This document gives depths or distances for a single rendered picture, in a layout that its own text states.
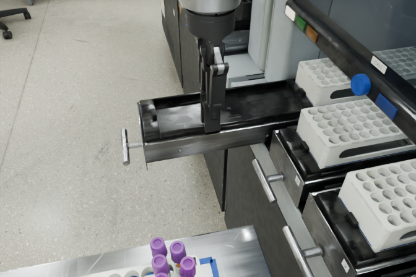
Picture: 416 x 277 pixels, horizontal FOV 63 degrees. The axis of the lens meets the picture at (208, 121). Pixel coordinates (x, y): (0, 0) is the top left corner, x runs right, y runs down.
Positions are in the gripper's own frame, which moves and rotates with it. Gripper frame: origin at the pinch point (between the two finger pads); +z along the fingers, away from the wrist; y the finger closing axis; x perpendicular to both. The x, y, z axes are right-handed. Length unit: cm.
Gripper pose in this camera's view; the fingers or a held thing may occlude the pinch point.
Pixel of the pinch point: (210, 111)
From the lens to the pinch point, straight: 64.0
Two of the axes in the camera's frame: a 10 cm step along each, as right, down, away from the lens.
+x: -9.7, 1.6, -1.8
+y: -2.4, -6.3, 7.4
